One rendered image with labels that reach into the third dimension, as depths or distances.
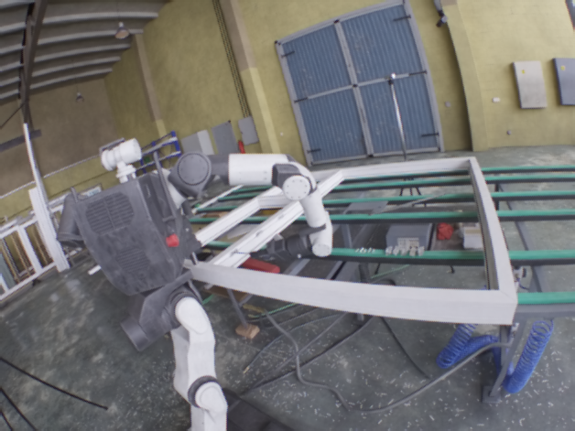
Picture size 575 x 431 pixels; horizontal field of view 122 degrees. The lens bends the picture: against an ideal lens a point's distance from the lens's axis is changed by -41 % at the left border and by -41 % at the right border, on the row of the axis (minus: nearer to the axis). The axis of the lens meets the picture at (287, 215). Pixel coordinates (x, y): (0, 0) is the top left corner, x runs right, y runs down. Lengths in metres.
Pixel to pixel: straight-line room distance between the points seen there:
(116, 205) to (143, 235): 0.10
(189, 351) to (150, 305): 0.23
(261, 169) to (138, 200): 0.33
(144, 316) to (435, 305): 0.77
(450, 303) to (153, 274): 0.73
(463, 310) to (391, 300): 0.18
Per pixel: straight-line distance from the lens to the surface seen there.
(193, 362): 0.99
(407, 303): 0.69
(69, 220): 0.89
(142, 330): 0.86
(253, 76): 8.71
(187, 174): 0.70
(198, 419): 1.22
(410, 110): 7.09
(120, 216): 0.66
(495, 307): 0.69
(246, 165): 0.74
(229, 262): 1.17
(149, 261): 0.71
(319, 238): 0.90
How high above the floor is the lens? 1.37
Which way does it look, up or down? 18 degrees down
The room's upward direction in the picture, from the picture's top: 16 degrees counter-clockwise
